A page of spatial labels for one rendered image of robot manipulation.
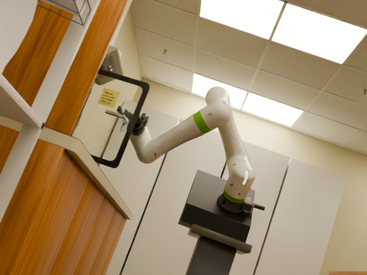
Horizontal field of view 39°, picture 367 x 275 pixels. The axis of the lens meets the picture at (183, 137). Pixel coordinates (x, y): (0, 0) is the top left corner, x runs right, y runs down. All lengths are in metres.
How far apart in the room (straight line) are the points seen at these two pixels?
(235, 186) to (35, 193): 1.42
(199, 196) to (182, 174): 2.53
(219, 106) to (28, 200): 1.24
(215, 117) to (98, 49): 0.65
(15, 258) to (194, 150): 4.04
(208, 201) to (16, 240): 1.49
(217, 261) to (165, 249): 2.56
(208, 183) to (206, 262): 0.48
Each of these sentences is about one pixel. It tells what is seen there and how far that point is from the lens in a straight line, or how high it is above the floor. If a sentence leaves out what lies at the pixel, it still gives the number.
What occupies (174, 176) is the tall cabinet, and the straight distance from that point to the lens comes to 5.32.
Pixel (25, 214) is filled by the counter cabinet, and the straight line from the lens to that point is 1.50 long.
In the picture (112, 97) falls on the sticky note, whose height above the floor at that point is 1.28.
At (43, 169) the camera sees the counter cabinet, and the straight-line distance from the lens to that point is 1.51.
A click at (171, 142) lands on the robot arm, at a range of 2.55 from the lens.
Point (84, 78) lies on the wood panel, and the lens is 2.23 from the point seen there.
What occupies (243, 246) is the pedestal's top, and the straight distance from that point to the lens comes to 2.67.
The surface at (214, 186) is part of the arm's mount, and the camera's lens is 2.93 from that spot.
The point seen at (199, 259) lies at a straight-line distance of 2.70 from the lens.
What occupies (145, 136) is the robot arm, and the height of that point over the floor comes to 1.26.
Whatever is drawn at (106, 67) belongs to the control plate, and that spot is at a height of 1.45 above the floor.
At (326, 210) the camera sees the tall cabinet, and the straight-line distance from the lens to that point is 5.50.
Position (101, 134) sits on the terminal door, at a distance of 2.20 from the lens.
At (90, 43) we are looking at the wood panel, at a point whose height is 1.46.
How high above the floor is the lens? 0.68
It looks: 14 degrees up
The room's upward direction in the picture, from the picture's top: 21 degrees clockwise
